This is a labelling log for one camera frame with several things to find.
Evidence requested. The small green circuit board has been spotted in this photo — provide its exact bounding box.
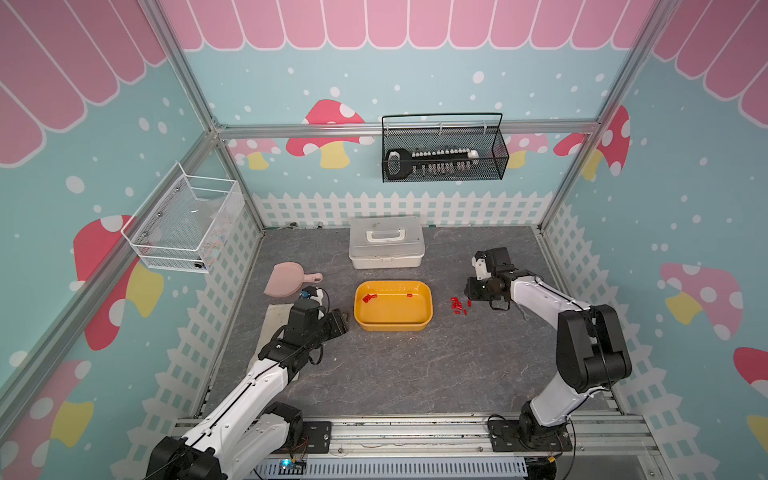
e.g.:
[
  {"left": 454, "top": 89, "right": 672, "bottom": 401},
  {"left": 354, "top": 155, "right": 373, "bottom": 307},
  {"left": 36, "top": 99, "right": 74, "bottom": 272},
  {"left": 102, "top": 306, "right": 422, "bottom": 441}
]
[{"left": 277, "top": 459, "right": 307, "bottom": 476}]

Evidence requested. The black socket set holder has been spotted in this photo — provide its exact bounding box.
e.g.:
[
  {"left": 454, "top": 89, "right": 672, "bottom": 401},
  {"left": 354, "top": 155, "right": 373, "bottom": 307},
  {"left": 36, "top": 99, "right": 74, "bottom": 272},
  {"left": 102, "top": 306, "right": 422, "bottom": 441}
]
[{"left": 382, "top": 148, "right": 480, "bottom": 181}]

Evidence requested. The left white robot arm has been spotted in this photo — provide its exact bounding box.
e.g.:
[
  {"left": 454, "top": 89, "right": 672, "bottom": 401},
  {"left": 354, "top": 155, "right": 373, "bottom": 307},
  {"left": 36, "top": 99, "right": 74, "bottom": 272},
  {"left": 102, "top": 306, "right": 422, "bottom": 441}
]
[{"left": 145, "top": 287, "right": 349, "bottom": 479}]

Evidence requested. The black wire wall basket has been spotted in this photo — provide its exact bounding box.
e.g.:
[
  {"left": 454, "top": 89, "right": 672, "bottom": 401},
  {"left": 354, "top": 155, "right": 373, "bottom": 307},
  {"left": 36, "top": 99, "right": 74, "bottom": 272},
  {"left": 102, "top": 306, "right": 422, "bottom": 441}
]
[{"left": 381, "top": 112, "right": 510, "bottom": 183}]

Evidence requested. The white work glove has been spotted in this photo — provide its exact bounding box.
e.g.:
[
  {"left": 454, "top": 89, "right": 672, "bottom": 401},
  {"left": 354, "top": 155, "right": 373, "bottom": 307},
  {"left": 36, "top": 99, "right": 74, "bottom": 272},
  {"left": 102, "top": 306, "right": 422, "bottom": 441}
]
[{"left": 246, "top": 304, "right": 292, "bottom": 371}]

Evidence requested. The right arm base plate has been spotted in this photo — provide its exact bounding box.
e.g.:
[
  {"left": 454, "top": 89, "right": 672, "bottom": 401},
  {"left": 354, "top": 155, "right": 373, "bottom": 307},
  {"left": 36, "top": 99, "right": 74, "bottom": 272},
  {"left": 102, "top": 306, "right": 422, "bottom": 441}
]
[{"left": 486, "top": 415, "right": 573, "bottom": 456}]

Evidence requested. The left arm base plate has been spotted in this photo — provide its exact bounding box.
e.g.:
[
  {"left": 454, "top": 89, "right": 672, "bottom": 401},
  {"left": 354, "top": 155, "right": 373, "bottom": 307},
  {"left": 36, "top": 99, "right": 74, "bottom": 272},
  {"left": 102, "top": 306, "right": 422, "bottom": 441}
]
[{"left": 292, "top": 421, "right": 333, "bottom": 455}]

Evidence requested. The yellow plastic storage box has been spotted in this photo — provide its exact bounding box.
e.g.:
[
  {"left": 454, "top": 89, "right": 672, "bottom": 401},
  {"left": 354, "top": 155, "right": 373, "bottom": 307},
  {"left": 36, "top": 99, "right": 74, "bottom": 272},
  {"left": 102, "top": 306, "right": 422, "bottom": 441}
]
[{"left": 354, "top": 280, "right": 434, "bottom": 332}]

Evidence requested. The white lidded plastic box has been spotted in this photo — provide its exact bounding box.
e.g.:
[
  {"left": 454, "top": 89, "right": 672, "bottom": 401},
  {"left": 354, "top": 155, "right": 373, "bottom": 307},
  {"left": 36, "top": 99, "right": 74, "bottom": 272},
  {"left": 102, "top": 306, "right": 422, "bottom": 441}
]
[{"left": 348, "top": 216, "right": 426, "bottom": 270}]

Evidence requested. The white wire wall basket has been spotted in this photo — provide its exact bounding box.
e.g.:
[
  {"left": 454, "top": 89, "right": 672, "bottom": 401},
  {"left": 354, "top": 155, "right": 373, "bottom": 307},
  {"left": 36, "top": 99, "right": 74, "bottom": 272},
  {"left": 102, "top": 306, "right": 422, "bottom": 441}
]
[{"left": 121, "top": 163, "right": 245, "bottom": 274}]

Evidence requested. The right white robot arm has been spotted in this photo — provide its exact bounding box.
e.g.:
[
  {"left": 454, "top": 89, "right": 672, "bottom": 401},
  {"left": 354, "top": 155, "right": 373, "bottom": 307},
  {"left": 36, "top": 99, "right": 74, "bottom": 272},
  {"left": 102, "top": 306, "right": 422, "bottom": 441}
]
[{"left": 465, "top": 248, "right": 632, "bottom": 450}]

